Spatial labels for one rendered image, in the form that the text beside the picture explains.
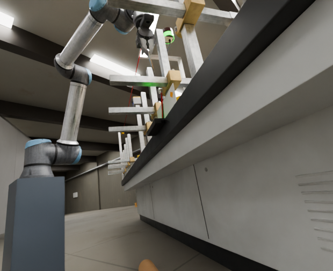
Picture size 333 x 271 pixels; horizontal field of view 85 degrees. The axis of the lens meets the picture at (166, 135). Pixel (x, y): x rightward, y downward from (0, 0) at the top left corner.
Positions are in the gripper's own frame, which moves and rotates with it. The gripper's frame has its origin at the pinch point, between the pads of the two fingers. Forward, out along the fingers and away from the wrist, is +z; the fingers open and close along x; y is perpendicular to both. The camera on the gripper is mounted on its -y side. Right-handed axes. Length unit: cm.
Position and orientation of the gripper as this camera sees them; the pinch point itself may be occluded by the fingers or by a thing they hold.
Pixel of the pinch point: (148, 52)
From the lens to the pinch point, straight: 92.8
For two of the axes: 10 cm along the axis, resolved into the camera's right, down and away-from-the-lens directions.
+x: -9.4, 0.6, -3.3
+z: 1.6, 9.4, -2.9
